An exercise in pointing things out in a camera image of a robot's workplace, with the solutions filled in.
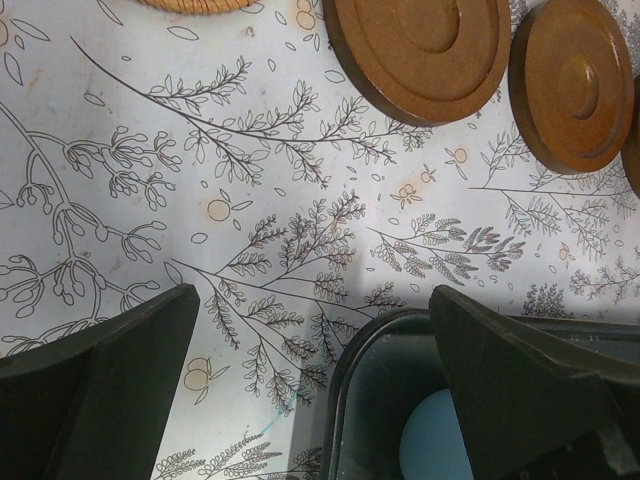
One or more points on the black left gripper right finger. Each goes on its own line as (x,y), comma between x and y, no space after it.
(531,405)

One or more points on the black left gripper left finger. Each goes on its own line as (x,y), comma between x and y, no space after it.
(94,405)

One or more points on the blue mug white inside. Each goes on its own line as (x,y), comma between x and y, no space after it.
(432,446)

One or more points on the brown wooden coaster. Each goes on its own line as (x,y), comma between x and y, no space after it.
(423,63)
(630,152)
(571,85)

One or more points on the woven rattan coaster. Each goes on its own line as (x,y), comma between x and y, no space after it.
(198,7)

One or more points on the black plastic tray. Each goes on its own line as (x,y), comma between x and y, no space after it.
(386,370)

